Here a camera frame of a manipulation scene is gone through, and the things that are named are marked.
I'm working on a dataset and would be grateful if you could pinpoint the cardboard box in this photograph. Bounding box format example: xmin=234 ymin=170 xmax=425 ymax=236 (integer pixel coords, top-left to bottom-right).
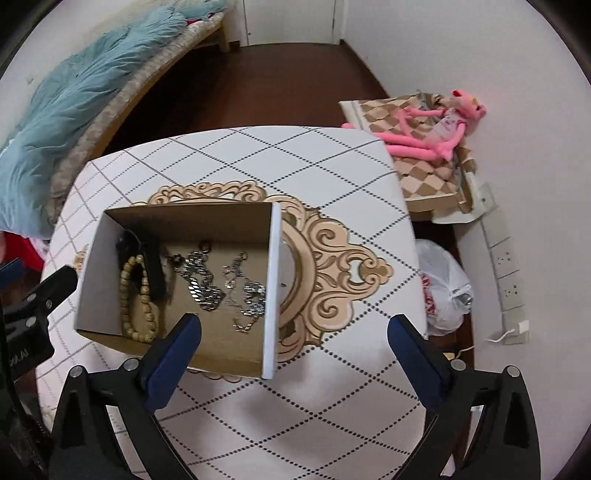
xmin=74 ymin=202 xmax=282 ymax=380

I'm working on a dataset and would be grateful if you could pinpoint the brown checkered blanket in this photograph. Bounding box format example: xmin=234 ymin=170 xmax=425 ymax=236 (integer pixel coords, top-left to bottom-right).
xmin=339 ymin=92 xmax=478 ymax=217

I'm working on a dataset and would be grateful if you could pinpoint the diamond pattern tablecloth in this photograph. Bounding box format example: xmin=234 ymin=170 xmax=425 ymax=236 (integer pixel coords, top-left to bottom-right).
xmin=34 ymin=126 xmax=430 ymax=480

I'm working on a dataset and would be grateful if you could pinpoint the thin silver pendant necklace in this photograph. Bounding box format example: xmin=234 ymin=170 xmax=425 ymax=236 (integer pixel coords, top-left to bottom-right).
xmin=221 ymin=251 xmax=250 ymax=289

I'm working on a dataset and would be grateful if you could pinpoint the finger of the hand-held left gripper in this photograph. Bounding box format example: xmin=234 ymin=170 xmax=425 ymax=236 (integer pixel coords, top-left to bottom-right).
xmin=0 ymin=264 xmax=80 ymax=321
xmin=0 ymin=258 xmax=25 ymax=291

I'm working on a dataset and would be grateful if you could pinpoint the white power strip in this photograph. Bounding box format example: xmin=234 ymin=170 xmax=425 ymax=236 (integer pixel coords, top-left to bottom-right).
xmin=480 ymin=217 xmax=532 ymax=344

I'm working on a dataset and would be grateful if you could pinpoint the pink plush toy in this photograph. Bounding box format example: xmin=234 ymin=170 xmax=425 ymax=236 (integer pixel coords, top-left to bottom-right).
xmin=342 ymin=89 xmax=489 ymax=162

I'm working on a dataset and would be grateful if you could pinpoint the bed with checked mattress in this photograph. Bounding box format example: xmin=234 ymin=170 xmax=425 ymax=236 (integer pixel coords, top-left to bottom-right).
xmin=46 ymin=11 xmax=229 ymax=213

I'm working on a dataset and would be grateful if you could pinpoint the red blanket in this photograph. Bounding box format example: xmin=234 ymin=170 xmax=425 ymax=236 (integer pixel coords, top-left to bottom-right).
xmin=0 ymin=231 xmax=47 ymax=273

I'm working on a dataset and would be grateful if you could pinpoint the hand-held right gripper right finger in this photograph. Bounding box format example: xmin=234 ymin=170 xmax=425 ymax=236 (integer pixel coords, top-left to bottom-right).
xmin=387 ymin=315 xmax=542 ymax=480

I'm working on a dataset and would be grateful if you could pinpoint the white door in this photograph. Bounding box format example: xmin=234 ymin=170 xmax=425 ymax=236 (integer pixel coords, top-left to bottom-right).
xmin=245 ymin=0 xmax=342 ymax=47

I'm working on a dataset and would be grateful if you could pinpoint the light blue duvet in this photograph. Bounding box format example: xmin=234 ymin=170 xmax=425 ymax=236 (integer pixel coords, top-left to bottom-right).
xmin=0 ymin=0 xmax=227 ymax=238

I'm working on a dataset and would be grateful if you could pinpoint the black band bracelet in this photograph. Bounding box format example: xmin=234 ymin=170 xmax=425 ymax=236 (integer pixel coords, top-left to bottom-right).
xmin=115 ymin=230 xmax=169 ymax=301

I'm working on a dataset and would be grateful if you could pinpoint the wooden bead bracelet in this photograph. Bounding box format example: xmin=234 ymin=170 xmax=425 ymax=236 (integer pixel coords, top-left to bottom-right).
xmin=119 ymin=255 xmax=158 ymax=343

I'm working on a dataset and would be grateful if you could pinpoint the thin silver chain bracelet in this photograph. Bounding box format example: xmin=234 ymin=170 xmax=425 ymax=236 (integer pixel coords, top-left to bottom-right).
xmin=228 ymin=277 xmax=269 ymax=333

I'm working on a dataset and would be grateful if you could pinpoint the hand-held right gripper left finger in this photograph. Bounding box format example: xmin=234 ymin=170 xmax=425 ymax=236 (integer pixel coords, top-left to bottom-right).
xmin=50 ymin=313 xmax=204 ymax=480

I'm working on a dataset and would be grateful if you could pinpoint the thick silver chain bracelet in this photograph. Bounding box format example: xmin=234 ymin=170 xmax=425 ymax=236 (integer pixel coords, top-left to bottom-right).
xmin=168 ymin=244 xmax=227 ymax=312

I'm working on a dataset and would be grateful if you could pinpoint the white plastic bag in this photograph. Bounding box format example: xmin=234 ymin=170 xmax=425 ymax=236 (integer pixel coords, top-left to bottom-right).
xmin=416 ymin=239 xmax=474 ymax=337

